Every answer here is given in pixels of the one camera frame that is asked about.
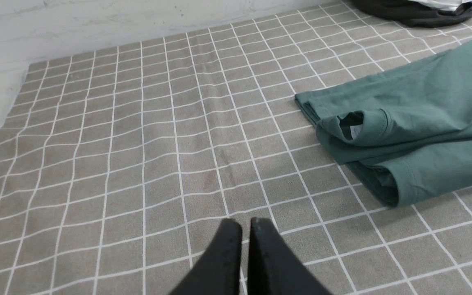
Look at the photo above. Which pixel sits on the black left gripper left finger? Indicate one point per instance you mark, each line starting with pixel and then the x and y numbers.
pixel 217 272

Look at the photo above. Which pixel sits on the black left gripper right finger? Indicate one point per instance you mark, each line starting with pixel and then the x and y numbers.
pixel 273 269

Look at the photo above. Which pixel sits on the green long sleeve shirt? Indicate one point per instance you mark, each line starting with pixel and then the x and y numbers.
pixel 405 133

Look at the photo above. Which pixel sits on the white crumpled shirt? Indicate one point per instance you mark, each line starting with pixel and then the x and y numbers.
pixel 443 5

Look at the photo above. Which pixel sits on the grey checkered tablecloth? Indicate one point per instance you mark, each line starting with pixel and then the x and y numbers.
pixel 117 166

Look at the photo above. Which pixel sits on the black garment under pile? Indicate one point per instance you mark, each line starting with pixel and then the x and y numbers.
pixel 414 14

